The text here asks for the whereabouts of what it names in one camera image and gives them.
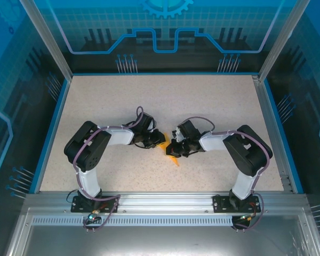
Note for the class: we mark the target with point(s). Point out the yellow paper sheet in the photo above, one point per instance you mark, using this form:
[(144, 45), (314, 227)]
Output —
[(172, 156)]

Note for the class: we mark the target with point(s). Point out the steel bench tray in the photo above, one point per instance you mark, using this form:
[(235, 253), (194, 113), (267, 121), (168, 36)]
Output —
[(160, 240)]

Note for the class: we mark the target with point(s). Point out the aluminium mounting rail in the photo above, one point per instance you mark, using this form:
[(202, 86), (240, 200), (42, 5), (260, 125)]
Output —
[(162, 202)]

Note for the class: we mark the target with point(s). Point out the aluminium side rail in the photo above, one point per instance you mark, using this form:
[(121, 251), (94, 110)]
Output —
[(272, 138)]

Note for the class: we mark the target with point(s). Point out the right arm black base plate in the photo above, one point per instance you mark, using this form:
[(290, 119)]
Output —
[(220, 204)]

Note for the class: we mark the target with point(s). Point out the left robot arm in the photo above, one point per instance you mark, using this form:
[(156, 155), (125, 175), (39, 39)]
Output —
[(88, 152)]

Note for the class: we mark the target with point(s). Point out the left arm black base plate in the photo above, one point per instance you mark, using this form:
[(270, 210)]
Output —
[(78, 206)]

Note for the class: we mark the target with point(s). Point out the blue table edge strip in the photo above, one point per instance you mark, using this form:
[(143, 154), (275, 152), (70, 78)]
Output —
[(50, 133), (282, 133)]

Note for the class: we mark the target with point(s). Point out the aluminium frame post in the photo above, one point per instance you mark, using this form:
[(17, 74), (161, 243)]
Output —
[(282, 40), (46, 40)]

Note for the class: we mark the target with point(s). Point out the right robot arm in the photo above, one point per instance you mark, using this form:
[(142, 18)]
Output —
[(250, 152)]

